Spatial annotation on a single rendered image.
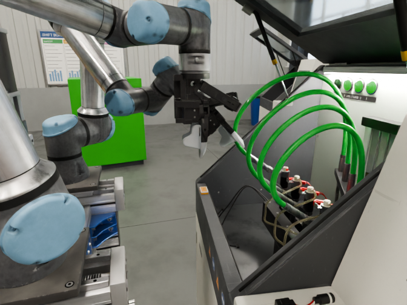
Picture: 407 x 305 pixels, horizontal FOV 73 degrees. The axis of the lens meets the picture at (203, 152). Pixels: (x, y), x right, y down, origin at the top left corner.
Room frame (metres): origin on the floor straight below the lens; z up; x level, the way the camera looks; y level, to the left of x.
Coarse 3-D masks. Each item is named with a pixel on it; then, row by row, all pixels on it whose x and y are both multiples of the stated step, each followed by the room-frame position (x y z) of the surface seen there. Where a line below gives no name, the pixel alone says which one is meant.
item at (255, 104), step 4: (256, 100) 6.91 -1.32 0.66; (252, 104) 7.03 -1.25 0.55; (256, 104) 6.91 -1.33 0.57; (252, 108) 7.04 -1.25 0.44; (256, 108) 6.92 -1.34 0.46; (252, 112) 7.04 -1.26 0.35; (256, 112) 6.92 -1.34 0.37; (252, 116) 7.05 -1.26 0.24; (256, 116) 6.93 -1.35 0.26; (252, 120) 7.05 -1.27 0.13; (256, 120) 6.93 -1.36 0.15; (252, 124) 7.05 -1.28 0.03
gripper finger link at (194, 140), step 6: (198, 126) 0.66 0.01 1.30; (192, 132) 0.66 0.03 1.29; (198, 132) 0.66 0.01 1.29; (186, 138) 0.66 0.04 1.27; (192, 138) 0.66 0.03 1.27; (198, 138) 0.66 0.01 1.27; (186, 144) 0.66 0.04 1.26; (192, 144) 0.66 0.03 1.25; (198, 144) 0.66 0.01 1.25; (204, 144) 0.66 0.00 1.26; (204, 150) 0.66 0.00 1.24
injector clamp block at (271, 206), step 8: (264, 208) 0.87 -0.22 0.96; (272, 208) 0.83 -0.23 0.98; (272, 216) 0.80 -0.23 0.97; (280, 216) 0.78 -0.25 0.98; (288, 216) 0.82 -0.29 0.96; (264, 224) 0.86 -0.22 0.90; (280, 224) 0.74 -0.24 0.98; (288, 224) 0.73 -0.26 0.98; (272, 232) 0.79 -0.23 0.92; (280, 232) 0.73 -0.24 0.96; (288, 232) 0.69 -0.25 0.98; (296, 232) 0.69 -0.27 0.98; (280, 240) 0.72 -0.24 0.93; (288, 240) 0.67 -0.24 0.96; (280, 248) 0.72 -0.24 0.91
